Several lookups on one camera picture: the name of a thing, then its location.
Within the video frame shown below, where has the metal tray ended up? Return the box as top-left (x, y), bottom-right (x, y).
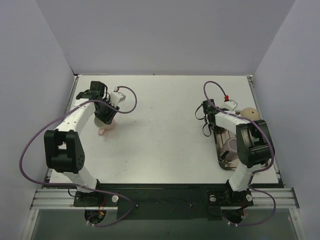
top-left (211, 110), bottom-right (249, 171)

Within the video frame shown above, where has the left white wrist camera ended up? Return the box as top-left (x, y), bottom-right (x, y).
top-left (109, 87), bottom-right (126, 106)

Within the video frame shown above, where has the beige ceramic mug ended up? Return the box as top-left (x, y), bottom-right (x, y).
top-left (239, 107), bottom-right (261, 121)

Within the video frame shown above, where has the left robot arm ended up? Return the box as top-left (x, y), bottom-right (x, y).
top-left (44, 81), bottom-right (126, 206)

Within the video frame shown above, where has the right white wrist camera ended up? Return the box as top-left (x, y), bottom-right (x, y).
top-left (220, 95), bottom-right (238, 111)

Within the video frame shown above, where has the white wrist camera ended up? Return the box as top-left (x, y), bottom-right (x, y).
top-left (220, 95), bottom-right (238, 111)
top-left (109, 87), bottom-right (126, 106)

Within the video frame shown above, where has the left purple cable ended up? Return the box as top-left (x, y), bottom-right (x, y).
top-left (19, 85), bottom-right (139, 228)

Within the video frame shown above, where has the lilac ceramic mug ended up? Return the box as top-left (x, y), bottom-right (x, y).
top-left (220, 137), bottom-right (238, 162)

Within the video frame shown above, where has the pink ceramic mug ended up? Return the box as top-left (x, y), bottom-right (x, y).
top-left (94, 117), bottom-right (116, 136)

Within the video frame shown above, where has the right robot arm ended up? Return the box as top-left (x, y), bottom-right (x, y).
top-left (196, 99), bottom-right (275, 205)

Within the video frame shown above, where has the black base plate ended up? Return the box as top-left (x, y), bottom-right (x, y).
top-left (73, 183), bottom-right (254, 223)

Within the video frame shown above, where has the aluminium frame rail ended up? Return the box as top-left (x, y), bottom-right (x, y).
top-left (30, 188), bottom-right (117, 210)

